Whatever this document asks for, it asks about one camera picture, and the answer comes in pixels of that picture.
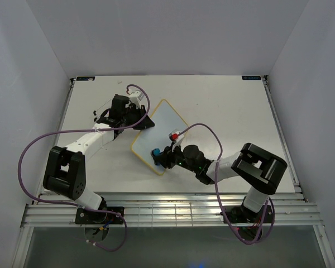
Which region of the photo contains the blue label right corner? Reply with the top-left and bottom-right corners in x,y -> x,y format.
241,75 -> 262,80

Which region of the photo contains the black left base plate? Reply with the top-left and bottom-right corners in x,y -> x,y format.
74,208 -> 123,225

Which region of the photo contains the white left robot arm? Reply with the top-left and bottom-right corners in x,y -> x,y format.
43,91 -> 155,223

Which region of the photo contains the yellow framed whiteboard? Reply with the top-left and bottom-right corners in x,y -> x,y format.
131,99 -> 188,175

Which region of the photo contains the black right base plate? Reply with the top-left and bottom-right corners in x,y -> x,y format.
224,205 -> 274,224

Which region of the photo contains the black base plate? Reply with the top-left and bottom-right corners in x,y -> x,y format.
74,208 -> 123,225
224,205 -> 274,224

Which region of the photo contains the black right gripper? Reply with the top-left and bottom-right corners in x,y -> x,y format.
155,142 -> 198,173

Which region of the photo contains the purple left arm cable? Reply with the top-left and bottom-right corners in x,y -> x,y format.
18,84 -> 152,253

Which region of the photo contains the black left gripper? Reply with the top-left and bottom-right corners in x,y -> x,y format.
123,107 -> 155,132

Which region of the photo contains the blue whiteboard eraser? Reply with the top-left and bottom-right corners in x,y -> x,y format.
151,148 -> 162,157

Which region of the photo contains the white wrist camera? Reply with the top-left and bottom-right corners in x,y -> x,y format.
169,129 -> 185,151
128,90 -> 145,107

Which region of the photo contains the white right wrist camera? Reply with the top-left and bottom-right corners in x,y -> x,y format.
169,129 -> 185,151

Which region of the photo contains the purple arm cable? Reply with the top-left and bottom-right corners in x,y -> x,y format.
173,123 -> 276,246
18,84 -> 152,253

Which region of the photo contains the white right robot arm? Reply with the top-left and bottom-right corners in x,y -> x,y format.
151,143 -> 288,223

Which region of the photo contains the aluminium rail frame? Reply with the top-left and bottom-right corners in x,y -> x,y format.
13,75 -> 335,267

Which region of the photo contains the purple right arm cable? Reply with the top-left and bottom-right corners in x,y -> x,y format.
173,123 -> 276,246

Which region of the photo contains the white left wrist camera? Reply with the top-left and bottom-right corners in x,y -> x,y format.
128,90 -> 145,107

